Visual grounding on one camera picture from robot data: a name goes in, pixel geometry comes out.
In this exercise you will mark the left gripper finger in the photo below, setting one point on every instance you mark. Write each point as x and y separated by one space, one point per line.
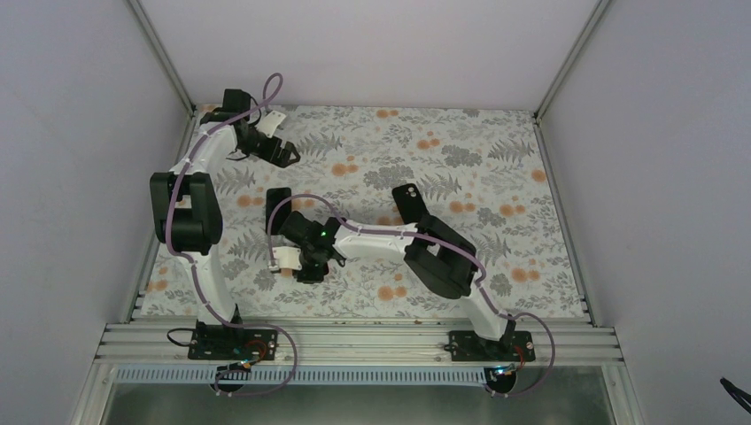
272 153
290 155

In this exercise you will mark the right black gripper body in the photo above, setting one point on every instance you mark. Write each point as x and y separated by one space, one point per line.
317 274

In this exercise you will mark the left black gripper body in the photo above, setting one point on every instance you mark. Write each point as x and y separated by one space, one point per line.
249 146

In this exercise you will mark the black phone case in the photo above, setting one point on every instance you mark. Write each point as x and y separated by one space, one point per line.
409 202

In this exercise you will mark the black phone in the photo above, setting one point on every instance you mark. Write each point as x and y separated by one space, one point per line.
277 209

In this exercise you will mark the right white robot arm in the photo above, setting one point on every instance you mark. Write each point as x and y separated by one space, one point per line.
442 260

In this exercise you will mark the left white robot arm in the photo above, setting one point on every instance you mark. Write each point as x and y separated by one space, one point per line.
186 211

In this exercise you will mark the floral patterned table mat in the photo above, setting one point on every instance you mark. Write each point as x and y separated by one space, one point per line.
480 172

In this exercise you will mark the black object at corner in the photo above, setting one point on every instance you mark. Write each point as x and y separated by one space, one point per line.
741 397

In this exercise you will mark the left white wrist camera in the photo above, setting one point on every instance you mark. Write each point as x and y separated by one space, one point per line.
270 122

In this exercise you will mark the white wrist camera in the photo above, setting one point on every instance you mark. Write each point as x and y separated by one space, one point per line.
285 257
270 122

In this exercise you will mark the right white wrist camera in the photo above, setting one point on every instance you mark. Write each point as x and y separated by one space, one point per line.
285 257

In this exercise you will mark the perforated grey cable duct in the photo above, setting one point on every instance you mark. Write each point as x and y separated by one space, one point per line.
314 375

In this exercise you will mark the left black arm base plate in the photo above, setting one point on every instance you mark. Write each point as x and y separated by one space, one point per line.
233 344

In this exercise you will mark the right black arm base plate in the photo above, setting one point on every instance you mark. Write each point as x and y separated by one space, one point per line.
467 346

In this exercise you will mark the aluminium rail beam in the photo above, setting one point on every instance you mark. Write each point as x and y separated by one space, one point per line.
362 343

